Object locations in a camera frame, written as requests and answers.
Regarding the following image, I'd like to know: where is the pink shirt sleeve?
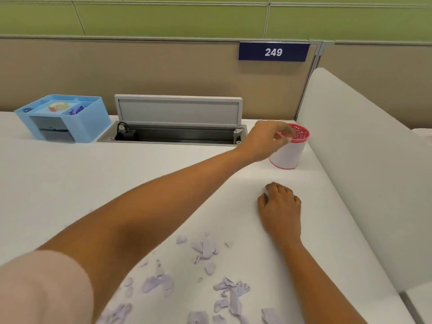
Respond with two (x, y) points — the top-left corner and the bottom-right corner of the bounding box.
(0, 250), (95, 324)

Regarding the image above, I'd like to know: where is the grey partition post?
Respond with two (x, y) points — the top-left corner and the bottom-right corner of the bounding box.
(293, 39), (337, 122)

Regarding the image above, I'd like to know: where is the person's left hand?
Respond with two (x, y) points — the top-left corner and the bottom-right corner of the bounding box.
(238, 120), (295, 163)

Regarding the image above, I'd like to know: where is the beige partition panel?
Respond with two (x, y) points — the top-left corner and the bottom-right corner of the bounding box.
(0, 38), (318, 121)
(320, 43), (432, 129)

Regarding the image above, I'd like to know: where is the person's right hand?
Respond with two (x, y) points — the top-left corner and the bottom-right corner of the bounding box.
(257, 182), (302, 245)

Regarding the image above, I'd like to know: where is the blue desk organizer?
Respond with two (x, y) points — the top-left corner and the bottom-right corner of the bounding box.
(14, 94), (113, 144)

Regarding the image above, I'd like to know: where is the pink and white cup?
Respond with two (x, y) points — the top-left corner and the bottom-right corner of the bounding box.
(269, 123), (311, 171)

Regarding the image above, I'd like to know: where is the blue number sign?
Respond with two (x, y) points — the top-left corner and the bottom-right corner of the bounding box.
(238, 41), (311, 62)

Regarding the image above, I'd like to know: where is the heap of paper scraps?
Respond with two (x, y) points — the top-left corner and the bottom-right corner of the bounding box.
(98, 232), (288, 324)

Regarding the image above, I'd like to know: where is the grey cable tray lid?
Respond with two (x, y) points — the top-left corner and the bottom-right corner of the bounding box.
(97, 94), (249, 146)

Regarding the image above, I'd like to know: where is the person's right forearm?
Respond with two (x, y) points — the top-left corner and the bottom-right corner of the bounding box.
(276, 238), (369, 324)

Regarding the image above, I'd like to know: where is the white side divider panel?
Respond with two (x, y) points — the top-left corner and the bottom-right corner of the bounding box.
(295, 67), (432, 294)

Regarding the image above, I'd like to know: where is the black cable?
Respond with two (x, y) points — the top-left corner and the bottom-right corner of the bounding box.
(114, 121), (137, 141)

